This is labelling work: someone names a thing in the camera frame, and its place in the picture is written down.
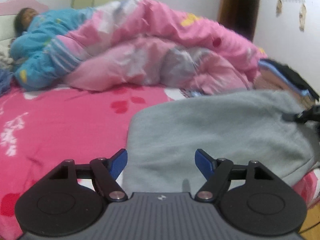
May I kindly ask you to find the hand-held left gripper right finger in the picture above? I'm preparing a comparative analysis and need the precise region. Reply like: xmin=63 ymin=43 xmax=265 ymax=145
xmin=194 ymin=149 xmax=275 ymax=202

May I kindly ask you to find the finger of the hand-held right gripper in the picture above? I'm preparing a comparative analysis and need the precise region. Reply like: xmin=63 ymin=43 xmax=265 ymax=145
xmin=282 ymin=104 xmax=320 ymax=125

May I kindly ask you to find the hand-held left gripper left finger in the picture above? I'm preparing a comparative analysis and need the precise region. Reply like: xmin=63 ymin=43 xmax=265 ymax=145
xmin=47 ymin=149 xmax=128 ymax=202

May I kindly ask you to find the stack of folded clothes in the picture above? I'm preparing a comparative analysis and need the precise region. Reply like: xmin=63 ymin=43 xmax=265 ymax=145
xmin=267 ymin=59 xmax=320 ymax=100

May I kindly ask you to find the blue folded garment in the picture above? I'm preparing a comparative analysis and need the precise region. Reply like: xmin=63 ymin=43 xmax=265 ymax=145
xmin=258 ymin=59 xmax=312 ymax=97

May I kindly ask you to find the pink floral blanket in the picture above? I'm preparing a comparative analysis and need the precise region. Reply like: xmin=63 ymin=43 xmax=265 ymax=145
xmin=0 ymin=84 xmax=320 ymax=240

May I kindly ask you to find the pink and blue printed quilt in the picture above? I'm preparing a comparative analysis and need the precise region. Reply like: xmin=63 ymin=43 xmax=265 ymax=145
xmin=10 ymin=0 xmax=269 ymax=95

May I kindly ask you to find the blue denim garment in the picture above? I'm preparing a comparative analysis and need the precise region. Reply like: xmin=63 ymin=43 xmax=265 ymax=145
xmin=0 ymin=69 xmax=14 ymax=95

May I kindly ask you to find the white knit cloth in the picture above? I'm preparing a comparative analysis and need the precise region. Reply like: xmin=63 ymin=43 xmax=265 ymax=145
xmin=0 ymin=42 xmax=14 ymax=67

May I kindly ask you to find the pink headboard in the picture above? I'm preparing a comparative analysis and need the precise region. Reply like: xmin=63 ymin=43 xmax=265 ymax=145
xmin=0 ymin=0 xmax=49 ymax=42

